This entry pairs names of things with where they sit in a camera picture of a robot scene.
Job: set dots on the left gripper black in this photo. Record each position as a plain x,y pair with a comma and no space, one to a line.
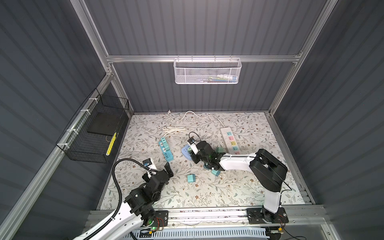
168,170

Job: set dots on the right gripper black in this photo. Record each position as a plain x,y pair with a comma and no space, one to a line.
195,160

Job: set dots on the teal plug cube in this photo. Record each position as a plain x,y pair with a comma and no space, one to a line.
216,173
191,178

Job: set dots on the blue square socket cube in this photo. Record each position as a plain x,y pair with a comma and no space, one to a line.
186,152

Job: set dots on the white long power strip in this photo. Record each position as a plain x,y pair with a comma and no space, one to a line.
230,141

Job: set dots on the teal power strip with USB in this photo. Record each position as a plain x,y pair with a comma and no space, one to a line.
165,149

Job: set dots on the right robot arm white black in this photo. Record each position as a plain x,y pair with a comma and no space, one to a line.
269,171

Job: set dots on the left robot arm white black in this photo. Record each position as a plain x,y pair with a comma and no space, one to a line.
135,210

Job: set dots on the green plug cube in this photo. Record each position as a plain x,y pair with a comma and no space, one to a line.
220,150

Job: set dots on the floral patterned table mat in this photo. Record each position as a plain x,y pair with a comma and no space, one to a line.
230,189

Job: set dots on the yellow marker pen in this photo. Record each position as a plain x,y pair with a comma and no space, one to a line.
111,145

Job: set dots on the pens in white basket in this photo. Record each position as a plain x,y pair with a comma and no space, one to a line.
218,79

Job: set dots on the black flat pad in basket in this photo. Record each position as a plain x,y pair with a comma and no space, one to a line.
105,124

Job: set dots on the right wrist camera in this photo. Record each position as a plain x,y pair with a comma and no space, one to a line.
193,146

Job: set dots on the white ventilated cable tray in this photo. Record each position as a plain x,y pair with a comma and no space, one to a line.
204,233

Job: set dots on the white wire mesh basket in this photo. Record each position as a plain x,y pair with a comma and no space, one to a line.
188,71

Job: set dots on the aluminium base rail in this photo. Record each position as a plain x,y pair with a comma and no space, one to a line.
206,217

